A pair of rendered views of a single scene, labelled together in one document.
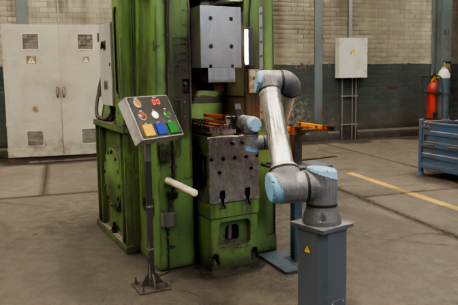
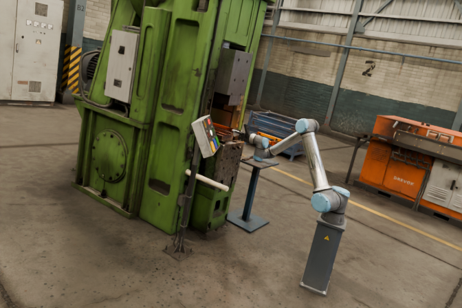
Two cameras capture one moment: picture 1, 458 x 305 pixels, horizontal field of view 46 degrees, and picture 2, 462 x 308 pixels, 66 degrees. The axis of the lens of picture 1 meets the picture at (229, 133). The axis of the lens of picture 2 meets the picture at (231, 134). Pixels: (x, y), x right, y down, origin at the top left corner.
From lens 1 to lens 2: 2.02 m
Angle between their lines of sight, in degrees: 33
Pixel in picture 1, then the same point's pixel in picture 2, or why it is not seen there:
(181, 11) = (217, 49)
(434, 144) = (258, 127)
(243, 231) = (221, 204)
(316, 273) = (331, 251)
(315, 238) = (335, 232)
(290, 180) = (333, 199)
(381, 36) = not seen: hidden behind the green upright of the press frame
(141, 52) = (168, 68)
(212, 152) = (223, 155)
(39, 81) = not seen: outside the picture
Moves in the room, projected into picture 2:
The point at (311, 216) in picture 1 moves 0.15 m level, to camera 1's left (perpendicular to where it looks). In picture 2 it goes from (334, 218) to (320, 220)
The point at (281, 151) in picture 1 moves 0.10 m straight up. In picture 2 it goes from (324, 179) to (327, 166)
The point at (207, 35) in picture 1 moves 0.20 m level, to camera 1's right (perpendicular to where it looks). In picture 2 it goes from (234, 71) to (253, 75)
